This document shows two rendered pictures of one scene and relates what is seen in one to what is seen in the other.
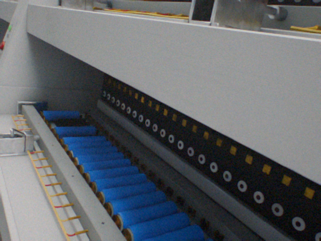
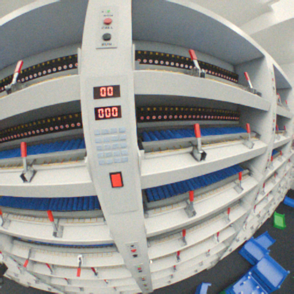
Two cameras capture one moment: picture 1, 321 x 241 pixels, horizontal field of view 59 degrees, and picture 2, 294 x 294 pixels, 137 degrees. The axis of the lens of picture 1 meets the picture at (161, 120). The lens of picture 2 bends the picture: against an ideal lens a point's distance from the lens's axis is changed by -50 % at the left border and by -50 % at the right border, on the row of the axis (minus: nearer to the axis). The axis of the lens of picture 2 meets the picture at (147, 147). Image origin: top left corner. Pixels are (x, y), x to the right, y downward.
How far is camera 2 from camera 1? 39 cm
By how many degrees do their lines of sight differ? 63
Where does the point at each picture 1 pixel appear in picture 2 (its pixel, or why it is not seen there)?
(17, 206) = (53, 261)
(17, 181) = (45, 258)
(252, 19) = (60, 228)
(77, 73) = not seen: hidden behind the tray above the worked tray
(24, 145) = (33, 252)
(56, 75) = not seen: hidden behind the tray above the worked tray
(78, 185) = (55, 249)
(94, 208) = (62, 249)
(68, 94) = not seen: hidden behind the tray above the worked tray
